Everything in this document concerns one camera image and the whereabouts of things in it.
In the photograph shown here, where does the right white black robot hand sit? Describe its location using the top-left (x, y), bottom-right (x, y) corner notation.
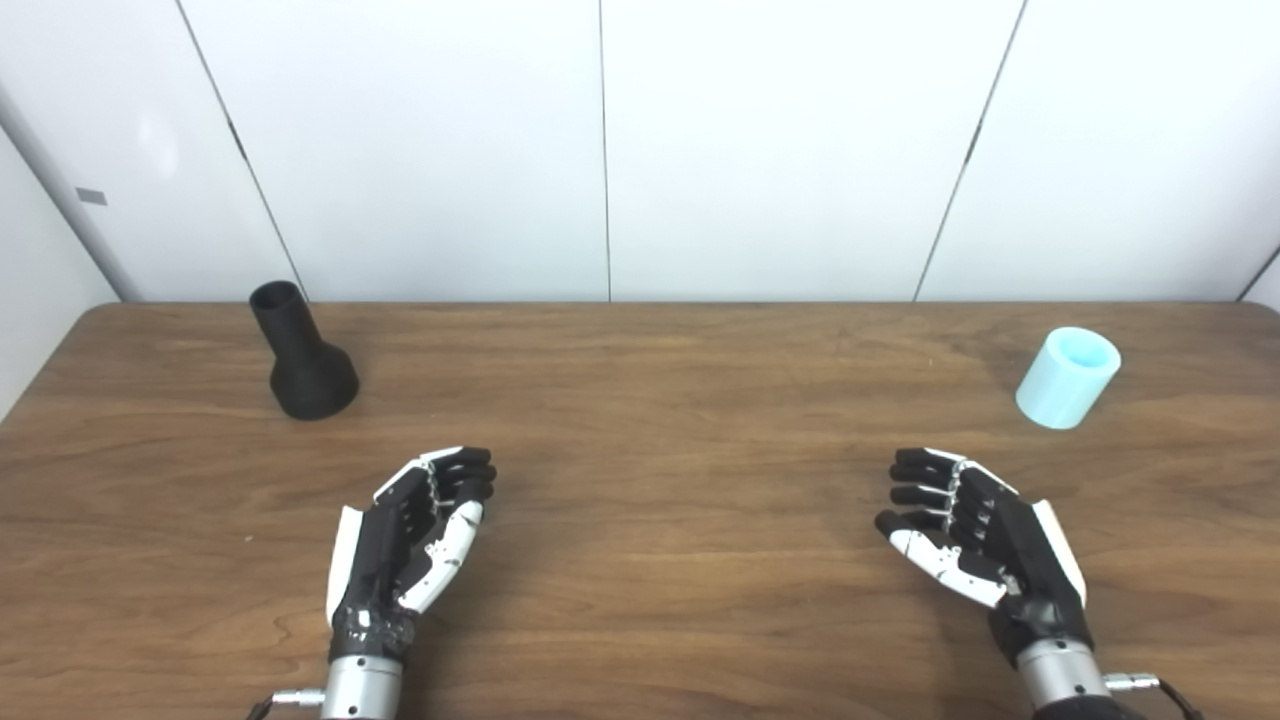
top-left (875, 447), bottom-right (1095, 667)

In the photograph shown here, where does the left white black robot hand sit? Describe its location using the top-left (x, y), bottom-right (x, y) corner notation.
top-left (327, 446), bottom-right (498, 662)

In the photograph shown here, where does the light-blue cylindrical hose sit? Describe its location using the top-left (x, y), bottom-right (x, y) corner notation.
top-left (1016, 327), bottom-right (1122, 430)

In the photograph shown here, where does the black funnel-shaped nozzle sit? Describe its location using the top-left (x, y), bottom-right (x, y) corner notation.
top-left (249, 281), bottom-right (360, 421)

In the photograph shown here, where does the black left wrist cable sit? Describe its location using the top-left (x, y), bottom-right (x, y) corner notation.
top-left (247, 688), bottom-right (327, 720)

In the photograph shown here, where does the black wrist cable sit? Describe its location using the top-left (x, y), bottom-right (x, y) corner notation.
top-left (1104, 674), bottom-right (1207, 720)
top-left (247, 688), bottom-right (327, 720)

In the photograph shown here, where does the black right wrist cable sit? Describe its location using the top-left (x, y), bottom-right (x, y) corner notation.
top-left (1104, 674), bottom-right (1207, 720)

